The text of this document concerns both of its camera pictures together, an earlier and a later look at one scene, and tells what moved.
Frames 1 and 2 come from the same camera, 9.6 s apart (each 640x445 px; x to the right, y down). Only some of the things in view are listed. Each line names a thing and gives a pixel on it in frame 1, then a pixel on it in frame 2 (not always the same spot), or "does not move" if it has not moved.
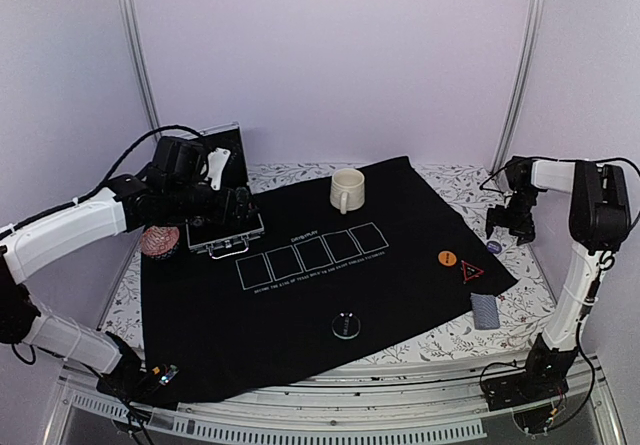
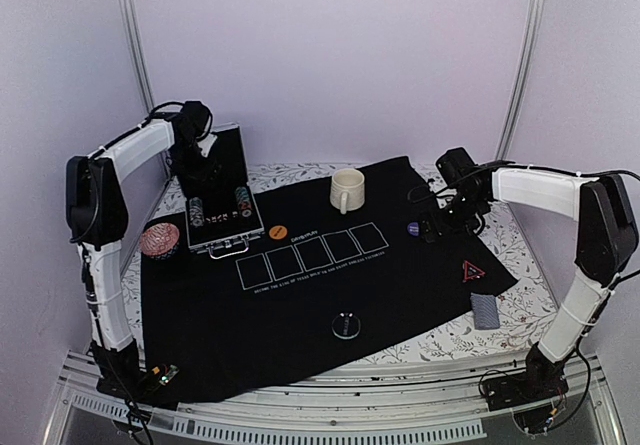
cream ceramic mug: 347,189 does not move
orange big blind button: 447,258 → 277,232
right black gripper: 494,216 → 442,228
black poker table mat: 347,263 does not move
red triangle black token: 470,271 does not move
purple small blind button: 494,247 → 413,228
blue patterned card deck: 485,311 does not move
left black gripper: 224,216 → 207,176
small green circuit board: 168,375 does not move
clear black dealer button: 346,325 does not move
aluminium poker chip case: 229,217 does not move
